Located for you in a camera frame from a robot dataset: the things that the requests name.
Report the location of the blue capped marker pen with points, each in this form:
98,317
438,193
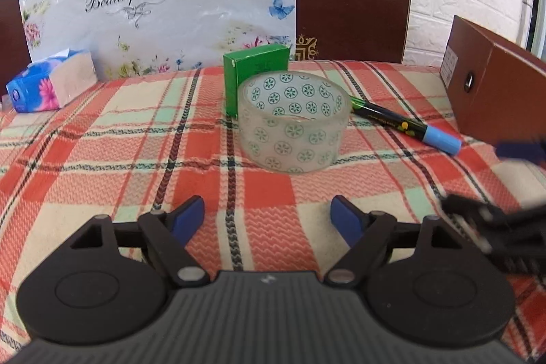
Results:
429,135

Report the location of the blue floral tissue pack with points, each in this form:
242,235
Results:
52,83

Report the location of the small green box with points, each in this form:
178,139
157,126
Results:
241,65

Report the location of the brown cardboard storage box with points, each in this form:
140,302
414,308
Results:
495,87

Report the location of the red plaid bed sheet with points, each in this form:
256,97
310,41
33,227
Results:
139,143

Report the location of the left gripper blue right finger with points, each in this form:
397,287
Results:
349,221

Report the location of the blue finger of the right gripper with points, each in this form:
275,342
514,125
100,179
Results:
529,151

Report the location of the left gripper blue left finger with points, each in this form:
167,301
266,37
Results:
185,220

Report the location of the clear patterned tape roll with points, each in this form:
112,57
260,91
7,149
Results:
292,122

